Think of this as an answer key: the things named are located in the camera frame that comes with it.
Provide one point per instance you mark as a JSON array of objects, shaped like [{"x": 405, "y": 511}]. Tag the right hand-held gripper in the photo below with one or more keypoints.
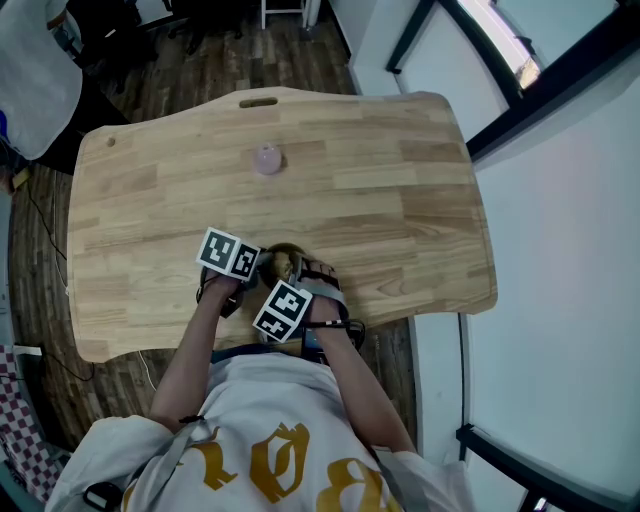
[{"x": 282, "y": 310}]

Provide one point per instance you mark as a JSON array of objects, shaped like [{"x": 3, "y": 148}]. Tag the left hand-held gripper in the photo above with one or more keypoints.
[{"x": 225, "y": 250}]

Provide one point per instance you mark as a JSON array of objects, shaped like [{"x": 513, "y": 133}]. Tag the brown wooden bowl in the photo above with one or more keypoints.
[{"x": 280, "y": 248}]

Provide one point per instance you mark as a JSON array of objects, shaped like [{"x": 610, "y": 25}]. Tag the beige sponge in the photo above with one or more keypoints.
[{"x": 282, "y": 265}]

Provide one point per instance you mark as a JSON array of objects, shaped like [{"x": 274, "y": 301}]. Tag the person's left forearm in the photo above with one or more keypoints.
[{"x": 187, "y": 360}]

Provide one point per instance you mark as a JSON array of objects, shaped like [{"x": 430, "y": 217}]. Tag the person's right forearm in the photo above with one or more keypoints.
[{"x": 365, "y": 395}]

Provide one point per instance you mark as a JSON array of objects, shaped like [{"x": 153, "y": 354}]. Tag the black phone with lit screen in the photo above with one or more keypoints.
[{"x": 312, "y": 347}]

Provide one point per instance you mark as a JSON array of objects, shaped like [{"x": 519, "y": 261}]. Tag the person's blue jeans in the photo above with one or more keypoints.
[{"x": 250, "y": 352}]

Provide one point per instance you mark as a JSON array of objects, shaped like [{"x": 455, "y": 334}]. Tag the person's white printed shirt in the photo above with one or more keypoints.
[{"x": 265, "y": 415}]

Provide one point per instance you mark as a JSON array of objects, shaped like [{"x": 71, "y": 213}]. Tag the black office chair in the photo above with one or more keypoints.
[
  {"x": 205, "y": 22},
  {"x": 110, "y": 30}
]

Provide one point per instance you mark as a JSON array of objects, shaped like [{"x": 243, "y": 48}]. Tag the small wooden board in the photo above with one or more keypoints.
[{"x": 22, "y": 179}]

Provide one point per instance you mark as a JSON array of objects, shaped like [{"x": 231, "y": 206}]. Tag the white power strip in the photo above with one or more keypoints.
[{"x": 27, "y": 350}]

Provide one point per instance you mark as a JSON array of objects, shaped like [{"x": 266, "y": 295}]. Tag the black clip-on device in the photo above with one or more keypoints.
[{"x": 102, "y": 496}]

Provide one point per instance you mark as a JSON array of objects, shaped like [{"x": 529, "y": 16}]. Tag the red white checkered cloth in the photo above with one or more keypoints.
[{"x": 22, "y": 425}]

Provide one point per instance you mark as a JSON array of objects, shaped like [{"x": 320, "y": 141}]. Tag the black window frame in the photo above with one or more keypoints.
[{"x": 495, "y": 132}]

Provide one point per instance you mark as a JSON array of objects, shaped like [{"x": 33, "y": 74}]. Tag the black partition frame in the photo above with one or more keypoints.
[{"x": 500, "y": 455}]

